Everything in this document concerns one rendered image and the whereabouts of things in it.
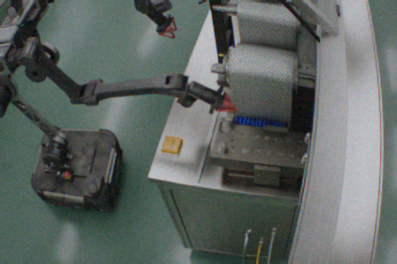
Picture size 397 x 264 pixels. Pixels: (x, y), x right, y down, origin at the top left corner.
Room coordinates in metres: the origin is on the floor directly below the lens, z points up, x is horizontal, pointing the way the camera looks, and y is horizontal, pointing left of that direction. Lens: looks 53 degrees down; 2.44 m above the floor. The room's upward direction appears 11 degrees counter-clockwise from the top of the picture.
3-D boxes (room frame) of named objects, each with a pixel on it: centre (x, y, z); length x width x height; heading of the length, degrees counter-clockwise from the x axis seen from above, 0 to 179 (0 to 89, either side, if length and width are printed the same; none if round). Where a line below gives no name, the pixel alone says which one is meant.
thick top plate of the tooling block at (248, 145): (0.94, -0.24, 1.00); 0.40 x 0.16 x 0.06; 67
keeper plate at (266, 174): (0.85, -0.22, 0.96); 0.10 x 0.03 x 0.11; 67
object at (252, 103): (1.06, -0.25, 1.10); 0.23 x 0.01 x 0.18; 67
